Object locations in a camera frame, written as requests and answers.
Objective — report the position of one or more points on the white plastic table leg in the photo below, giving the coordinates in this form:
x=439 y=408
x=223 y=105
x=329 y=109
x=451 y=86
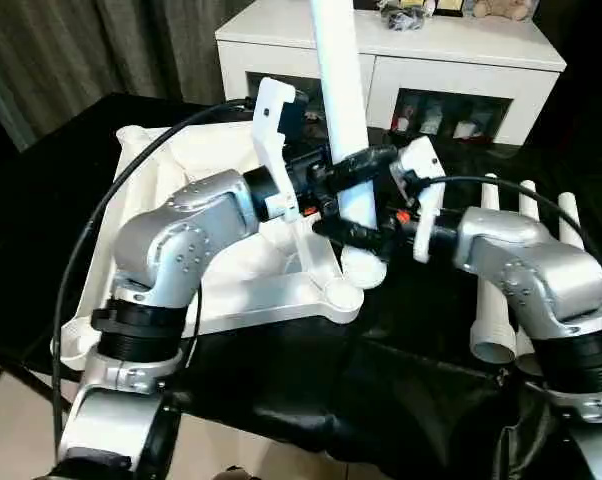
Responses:
x=493 y=310
x=341 y=100
x=527 y=197
x=570 y=220

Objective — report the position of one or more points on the white plastic table top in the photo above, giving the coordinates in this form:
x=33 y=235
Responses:
x=261 y=295

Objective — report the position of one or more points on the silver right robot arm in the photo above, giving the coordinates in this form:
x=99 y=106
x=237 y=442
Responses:
x=531 y=260

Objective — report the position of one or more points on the white mug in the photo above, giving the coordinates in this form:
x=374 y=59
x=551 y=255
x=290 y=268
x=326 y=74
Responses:
x=436 y=122
x=465 y=130
x=405 y=122

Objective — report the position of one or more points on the black mat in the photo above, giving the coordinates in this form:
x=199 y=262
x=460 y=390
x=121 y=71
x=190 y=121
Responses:
x=421 y=320

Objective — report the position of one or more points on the white low cabinet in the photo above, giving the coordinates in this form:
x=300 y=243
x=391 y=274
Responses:
x=431 y=50

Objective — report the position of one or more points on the row of picture frames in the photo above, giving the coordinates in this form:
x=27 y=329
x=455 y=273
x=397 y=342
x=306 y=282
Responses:
x=431 y=6

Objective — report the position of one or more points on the brown teddy bear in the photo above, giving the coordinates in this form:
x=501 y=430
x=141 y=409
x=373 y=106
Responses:
x=501 y=9

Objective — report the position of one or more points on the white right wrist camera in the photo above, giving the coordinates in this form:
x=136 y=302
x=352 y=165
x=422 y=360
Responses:
x=418 y=155

